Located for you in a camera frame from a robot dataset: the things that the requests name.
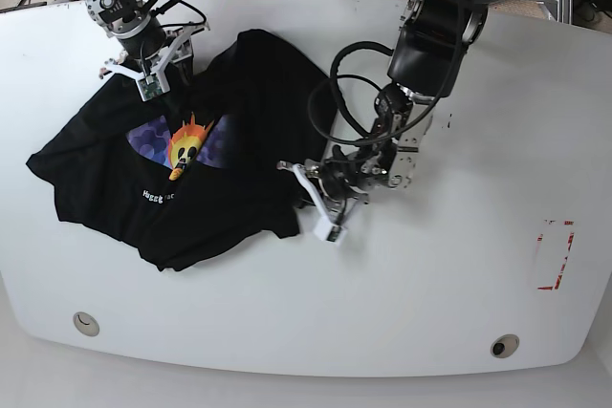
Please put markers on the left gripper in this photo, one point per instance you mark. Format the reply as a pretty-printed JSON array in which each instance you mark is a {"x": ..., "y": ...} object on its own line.
[{"x": 335, "y": 186}]

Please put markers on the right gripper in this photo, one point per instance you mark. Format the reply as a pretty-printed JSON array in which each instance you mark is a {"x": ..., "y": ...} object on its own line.
[{"x": 153, "y": 49}]

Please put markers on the black printed t-shirt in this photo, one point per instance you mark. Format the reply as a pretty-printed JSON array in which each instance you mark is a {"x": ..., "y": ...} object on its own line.
[{"x": 189, "y": 175}]

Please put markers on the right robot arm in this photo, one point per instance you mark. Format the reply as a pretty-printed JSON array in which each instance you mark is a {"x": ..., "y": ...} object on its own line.
[{"x": 125, "y": 17}]

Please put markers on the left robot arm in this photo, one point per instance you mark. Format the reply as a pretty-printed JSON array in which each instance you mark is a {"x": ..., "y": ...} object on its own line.
[{"x": 424, "y": 64}]

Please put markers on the red tape rectangle marking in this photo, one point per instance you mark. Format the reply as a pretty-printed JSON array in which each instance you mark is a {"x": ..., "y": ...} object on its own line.
[{"x": 553, "y": 248}]

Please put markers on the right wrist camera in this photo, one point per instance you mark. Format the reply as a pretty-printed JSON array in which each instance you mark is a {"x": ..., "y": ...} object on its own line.
[{"x": 152, "y": 86}]

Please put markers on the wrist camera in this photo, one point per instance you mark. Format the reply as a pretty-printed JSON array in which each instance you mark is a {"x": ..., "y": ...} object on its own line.
[
  {"x": 327, "y": 231},
  {"x": 152, "y": 86}
]

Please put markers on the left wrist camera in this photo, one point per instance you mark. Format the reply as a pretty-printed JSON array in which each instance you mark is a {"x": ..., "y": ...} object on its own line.
[{"x": 327, "y": 231}]

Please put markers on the right table cable grommet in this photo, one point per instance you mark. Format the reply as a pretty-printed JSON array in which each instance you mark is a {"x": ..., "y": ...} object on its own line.
[{"x": 505, "y": 346}]

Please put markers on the table cable grommet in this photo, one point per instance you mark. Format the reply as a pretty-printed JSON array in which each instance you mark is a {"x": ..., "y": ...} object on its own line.
[
  {"x": 505, "y": 346},
  {"x": 86, "y": 324}
]

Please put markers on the left table cable grommet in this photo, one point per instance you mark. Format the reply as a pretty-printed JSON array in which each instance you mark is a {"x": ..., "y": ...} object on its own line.
[{"x": 86, "y": 324}]

